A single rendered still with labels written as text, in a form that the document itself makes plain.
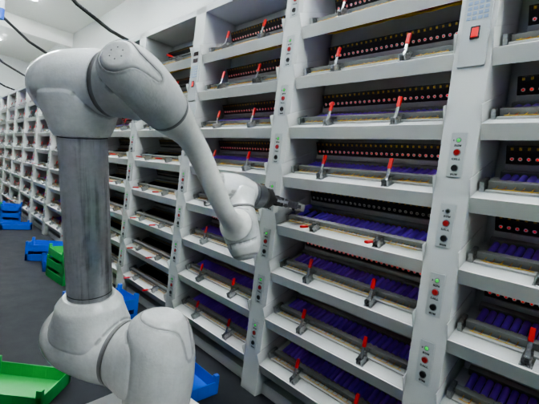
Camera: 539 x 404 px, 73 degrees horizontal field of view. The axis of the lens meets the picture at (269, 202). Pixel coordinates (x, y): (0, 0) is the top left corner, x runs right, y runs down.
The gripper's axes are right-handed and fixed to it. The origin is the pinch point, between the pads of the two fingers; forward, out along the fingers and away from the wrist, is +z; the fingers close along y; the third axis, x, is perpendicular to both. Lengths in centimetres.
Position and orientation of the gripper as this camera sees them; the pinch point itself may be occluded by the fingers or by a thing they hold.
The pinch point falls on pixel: (296, 206)
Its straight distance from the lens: 147.1
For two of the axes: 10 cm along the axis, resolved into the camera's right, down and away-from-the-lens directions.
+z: 6.8, 1.8, 7.1
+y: -7.0, -1.3, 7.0
